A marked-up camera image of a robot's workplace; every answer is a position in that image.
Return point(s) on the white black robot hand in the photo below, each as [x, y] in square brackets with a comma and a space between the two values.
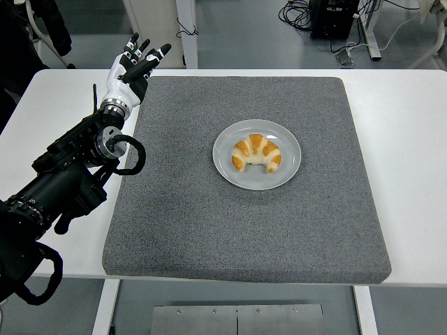
[118, 87]

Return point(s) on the golden croissant bread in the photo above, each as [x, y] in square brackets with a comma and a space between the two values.
[256, 148]

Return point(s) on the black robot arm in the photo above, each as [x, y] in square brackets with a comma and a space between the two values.
[52, 188]

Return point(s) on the grey round plate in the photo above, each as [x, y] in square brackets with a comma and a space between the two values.
[223, 153]

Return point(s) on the white cabinet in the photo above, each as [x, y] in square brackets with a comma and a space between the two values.
[157, 21]

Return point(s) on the person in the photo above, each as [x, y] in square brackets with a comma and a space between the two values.
[14, 35]

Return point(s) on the grey felt mat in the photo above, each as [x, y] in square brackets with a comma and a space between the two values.
[244, 227]

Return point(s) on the white table leg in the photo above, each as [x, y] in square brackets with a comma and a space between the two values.
[365, 310]
[104, 307]

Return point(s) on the black computer case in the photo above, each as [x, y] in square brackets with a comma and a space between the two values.
[331, 17]

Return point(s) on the grey floor pedal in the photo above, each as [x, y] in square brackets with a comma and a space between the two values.
[345, 58]

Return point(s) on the white desk leg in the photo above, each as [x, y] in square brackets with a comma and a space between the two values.
[370, 31]

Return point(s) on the white chair base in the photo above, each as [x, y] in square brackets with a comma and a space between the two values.
[438, 38]

